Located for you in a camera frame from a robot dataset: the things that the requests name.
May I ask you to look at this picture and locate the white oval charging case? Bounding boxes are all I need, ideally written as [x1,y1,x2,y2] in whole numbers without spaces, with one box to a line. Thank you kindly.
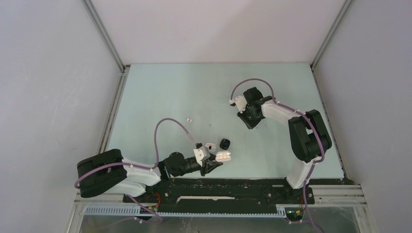
[215,151,231,162]

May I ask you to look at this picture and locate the white gold-trimmed charging case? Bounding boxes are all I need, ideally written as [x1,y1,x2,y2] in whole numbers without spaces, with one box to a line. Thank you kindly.
[205,143,217,152]

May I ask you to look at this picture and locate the black charging case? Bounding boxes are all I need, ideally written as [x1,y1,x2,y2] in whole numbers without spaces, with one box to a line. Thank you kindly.
[219,138,231,150]

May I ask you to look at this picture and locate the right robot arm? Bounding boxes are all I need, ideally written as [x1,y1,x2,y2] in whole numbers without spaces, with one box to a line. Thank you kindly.
[229,87,332,203]

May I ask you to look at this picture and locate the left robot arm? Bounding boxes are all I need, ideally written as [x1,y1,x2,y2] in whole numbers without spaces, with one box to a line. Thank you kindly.
[74,149,231,202]

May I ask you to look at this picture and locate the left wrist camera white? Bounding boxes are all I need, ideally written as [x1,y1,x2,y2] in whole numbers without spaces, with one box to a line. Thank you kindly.
[193,143,210,166]

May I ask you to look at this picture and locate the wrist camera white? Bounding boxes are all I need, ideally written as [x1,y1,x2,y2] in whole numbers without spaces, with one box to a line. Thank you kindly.
[229,96,247,113]
[193,143,210,166]

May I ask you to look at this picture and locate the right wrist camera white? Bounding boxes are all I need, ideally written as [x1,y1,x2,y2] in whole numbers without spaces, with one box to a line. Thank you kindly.
[229,96,247,113]

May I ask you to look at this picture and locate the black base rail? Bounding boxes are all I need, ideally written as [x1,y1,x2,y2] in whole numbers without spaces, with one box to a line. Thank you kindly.
[135,178,315,214]

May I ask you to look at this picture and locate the aluminium frame rail front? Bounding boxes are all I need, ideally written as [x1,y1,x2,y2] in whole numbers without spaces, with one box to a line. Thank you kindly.
[74,179,366,218]

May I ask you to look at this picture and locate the white cable duct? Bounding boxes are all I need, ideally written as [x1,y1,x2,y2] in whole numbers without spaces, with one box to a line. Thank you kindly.
[84,205,286,218]

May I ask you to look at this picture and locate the right corner aluminium post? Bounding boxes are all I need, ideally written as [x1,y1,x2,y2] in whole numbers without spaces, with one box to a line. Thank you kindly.
[310,0,354,71]

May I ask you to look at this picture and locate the corner aluminium post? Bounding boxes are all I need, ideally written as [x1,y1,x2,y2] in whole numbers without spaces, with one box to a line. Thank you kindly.
[81,0,126,72]
[310,0,354,71]

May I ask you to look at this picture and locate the left corner aluminium post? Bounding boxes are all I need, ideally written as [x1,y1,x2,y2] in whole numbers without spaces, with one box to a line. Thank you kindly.
[81,0,126,72]

